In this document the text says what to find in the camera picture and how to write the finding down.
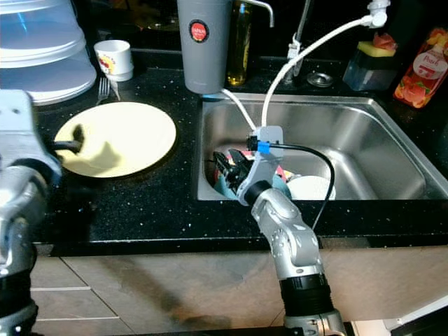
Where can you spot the white stacked storage drawers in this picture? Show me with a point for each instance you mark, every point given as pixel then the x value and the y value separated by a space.
pixel 42 63

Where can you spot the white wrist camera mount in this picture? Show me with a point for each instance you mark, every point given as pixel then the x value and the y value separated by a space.
pixel 28 133
pixel 264 171

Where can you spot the round chrome counter cap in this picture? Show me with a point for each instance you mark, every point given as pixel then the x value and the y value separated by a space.
pixel 320 80

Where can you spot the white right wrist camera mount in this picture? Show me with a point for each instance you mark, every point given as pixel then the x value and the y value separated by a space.
pixel 264 171

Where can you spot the red rimmed patterned plate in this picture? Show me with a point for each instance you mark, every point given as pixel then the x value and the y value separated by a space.
pixel 234 155

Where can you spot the stainless steel sink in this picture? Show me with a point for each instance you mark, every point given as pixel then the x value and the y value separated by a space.
pixel 378 147

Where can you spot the yellow sponge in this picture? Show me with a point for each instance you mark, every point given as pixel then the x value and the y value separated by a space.
pixel 369 49

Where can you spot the red scrubber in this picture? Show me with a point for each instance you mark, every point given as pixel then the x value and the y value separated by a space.
pixel 385 40

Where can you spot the white bowl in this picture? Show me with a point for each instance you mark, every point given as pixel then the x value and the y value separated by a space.
pixel 308 187

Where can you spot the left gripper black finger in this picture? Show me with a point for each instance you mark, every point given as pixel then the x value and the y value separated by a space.
pixel 66 144

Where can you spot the pale yellow plate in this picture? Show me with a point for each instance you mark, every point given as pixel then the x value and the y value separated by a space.
pixel 140 133

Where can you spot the dark sponge holder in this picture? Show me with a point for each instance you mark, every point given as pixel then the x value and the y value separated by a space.
pixel 367 73

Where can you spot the grey water filter canister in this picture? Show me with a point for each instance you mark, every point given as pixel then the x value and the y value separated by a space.
pixel 204 66

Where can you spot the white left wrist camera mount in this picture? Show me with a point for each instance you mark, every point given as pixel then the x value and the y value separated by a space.
pixel 28 133

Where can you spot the white printed paper cup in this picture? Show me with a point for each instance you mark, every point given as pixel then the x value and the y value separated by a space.
pixel 114 61

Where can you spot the peach dish soap pump bottle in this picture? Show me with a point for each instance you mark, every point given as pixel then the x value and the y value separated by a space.
pixel 423 77

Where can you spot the beige kitchen base cabinet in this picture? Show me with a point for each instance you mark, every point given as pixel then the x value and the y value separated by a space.
pixel 217 294

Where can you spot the silver metal fork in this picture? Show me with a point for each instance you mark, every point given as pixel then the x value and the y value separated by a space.
pixel 105 89

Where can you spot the yellow oil bottle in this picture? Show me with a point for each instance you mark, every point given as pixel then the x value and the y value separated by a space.
pixel 239 49

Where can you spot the chrome sink faucet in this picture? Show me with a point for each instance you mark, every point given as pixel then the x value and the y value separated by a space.
pixel 301 21

